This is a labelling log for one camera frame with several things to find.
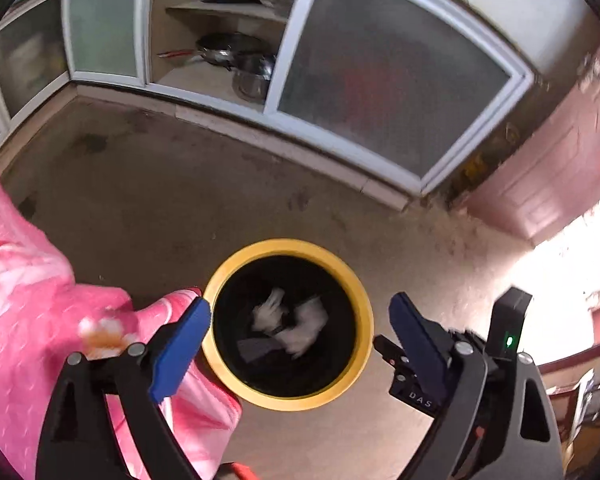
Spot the reddish-brown door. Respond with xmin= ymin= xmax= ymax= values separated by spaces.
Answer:
xmin=462 ymin=35 xmax=600 ymax=252

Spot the white crumpled tissue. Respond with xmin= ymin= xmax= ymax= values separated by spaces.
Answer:
xmin=279 ymin=300 xmax=329 ymax=359
xmin=251 ymin=287 xmax=287 ymax=335

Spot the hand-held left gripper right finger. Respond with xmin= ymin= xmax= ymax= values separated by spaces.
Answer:
xmin=389 ymin=292 xmax=563 ymax=480

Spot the dark red furniture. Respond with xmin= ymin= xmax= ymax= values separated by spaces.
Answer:
xmin=537 ymin=342 xmax=600 ymax=467

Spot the pink printed blanket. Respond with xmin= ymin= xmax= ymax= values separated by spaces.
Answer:
xmin=0 ymin=140 xmax=243 ymax=480

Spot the yellow-rimmed black bin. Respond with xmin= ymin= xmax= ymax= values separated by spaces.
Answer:
xmin=201 ymin=238 xmax=374 ymax=412

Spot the frosted cabinet door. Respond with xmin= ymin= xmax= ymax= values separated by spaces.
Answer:
xmin=0 ymin=0 xmax=72 ymax=122

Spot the yellow dusty clutter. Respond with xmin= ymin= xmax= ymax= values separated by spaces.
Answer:
xmin=450 ymin=125 xmax=522 ymax=202

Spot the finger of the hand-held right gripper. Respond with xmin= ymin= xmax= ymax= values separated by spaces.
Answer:
xmin=373 ymin=335 xmax=438 ymax=413

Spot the large frosted sliding door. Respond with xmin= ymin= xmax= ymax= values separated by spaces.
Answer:
xmin=264 ymin=0 xmax=535 ymax=197

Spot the narrow frosted sliding door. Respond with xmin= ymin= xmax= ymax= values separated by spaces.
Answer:
xmin=61 ymin=0 xmax=149 ymax=87

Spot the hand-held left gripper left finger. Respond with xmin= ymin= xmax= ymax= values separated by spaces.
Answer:
xmin=35 ymin=297 xmax=212 ymax=480

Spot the white-framed kitchen cabinet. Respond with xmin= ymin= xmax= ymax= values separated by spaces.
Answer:
xmin=0 ymin=0 xmax=536 ymax=211

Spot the frying pan with red handle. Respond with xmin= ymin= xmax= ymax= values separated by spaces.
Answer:
xmin=156 ymin=32 xmax=267 ymax=69

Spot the steel cooking pot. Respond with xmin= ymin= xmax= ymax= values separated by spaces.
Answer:
xmin=231 ymin=54 xmax=277 ymax=104

